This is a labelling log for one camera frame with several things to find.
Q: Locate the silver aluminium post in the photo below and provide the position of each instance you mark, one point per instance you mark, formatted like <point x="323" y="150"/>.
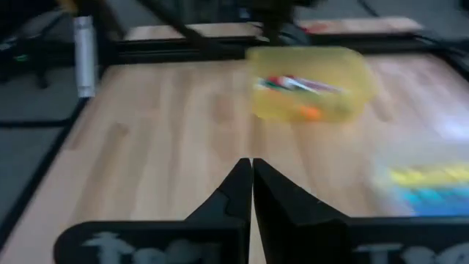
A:
<point x="85" y="55"/>

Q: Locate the black wheeled stand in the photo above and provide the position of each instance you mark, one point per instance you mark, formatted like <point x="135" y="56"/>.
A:
<point x="33" y="47"/>

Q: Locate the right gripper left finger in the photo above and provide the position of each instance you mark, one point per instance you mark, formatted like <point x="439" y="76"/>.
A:
<point x="220" y="227"/>

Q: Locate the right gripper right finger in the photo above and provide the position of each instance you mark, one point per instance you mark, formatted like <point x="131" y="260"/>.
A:
<point x="311" y="234"/>

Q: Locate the yellow plastic bin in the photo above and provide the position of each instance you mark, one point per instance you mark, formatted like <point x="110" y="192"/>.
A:
<point x="329" y="62"/>

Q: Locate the yellow Sharpie highlighter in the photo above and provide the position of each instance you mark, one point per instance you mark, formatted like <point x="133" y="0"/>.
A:
<point x="432" y="176"/>

